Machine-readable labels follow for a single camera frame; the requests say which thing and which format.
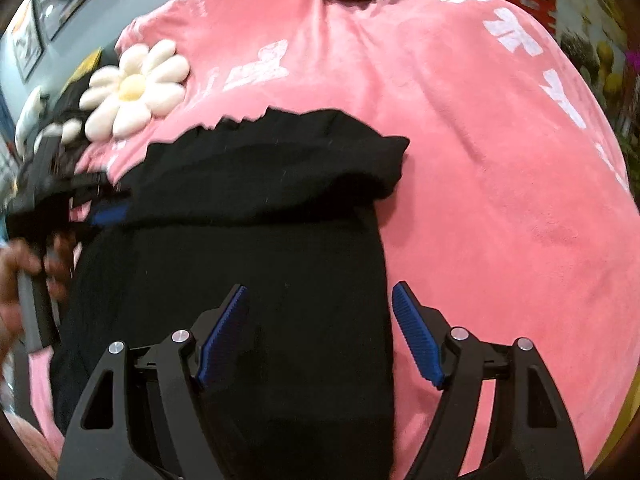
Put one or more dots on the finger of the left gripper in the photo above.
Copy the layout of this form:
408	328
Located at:
110	215

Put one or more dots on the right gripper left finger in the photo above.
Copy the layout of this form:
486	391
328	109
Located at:
141	414

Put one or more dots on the pink plush blanket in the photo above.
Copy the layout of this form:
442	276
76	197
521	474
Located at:
512	216

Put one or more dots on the person's left hand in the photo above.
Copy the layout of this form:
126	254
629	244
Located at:
16	256

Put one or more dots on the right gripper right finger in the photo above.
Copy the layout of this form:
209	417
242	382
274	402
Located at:
530	435

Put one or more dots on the white daisy plush pillow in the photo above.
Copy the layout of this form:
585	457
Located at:
148	82

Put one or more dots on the black knit garment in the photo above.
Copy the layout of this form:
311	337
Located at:
285	206

